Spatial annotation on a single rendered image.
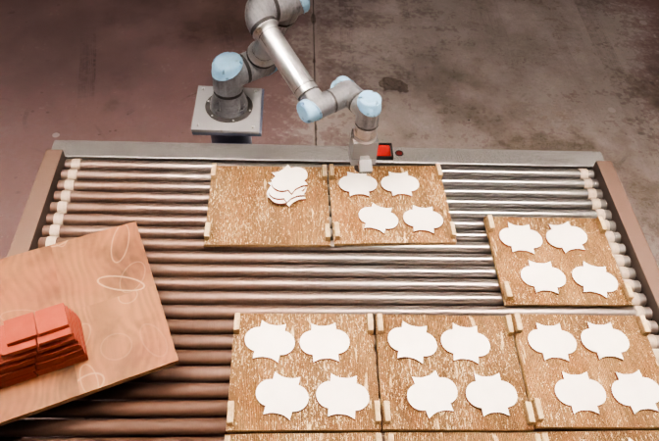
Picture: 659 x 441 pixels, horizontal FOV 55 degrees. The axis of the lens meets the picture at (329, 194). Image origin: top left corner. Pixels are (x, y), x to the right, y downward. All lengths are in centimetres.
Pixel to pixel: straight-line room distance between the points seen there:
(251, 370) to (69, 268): 61
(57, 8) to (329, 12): 191
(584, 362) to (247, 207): 116
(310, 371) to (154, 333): 44
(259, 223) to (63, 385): 78
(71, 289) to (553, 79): 347
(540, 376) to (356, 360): 53
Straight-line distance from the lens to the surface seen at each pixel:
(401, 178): 230
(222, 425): 182
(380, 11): 487
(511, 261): 218
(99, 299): 191
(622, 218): 244
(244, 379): 185
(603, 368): 208
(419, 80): 427
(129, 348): 182
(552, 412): 195
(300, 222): 214
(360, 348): 190
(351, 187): 224
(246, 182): 226
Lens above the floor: 261
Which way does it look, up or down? 49 degrees down
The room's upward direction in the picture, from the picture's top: 5 degrees clockwise
